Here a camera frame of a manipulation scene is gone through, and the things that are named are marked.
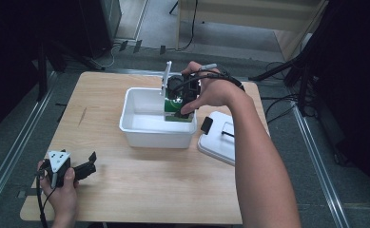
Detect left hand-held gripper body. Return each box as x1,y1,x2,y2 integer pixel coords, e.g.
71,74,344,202
44,150,78,189

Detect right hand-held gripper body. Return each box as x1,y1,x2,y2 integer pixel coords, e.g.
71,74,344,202
160,60,203,106

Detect green cardboard box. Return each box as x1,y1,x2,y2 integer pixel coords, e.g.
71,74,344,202
163,96,196,124

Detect white plastic storage box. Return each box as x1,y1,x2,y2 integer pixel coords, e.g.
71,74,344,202
118,86,199,149

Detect white lid with black handle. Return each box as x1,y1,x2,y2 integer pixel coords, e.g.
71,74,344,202
197,110,238,167

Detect person's right hand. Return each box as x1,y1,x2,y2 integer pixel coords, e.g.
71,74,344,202
180,61,243,116

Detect person's left hand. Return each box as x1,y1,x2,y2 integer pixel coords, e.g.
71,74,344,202
36,159,80,223

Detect black upright stand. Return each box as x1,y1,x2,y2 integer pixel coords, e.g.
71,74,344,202
35,40,49,103

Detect black slanted stand leg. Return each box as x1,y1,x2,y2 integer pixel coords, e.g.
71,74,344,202
248,56,304,83

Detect light wooden furniture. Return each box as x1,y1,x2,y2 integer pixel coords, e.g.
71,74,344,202
174,0,330,62

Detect dark cabinet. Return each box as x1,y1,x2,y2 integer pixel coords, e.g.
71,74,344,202
77,0,124,59

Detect right hand-held gripper cable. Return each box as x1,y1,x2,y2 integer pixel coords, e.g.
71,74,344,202
172,63,246,94

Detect hand-held gripper cable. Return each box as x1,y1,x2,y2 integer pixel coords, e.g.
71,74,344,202
35,170,59,228
172,63,246,94

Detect metal floor rail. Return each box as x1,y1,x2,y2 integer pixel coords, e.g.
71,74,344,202
0,70,59,220
290,104,352,228

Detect left hand-held gripper cable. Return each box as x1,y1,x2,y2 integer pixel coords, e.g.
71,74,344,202
35,170,59,228

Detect hanging black cable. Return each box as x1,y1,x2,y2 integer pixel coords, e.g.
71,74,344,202
175,0,200,52

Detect white floor cable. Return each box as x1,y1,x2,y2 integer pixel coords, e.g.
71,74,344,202
89,43,121,69

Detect black floor cables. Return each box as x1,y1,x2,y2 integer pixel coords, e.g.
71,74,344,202
261,61,318,125

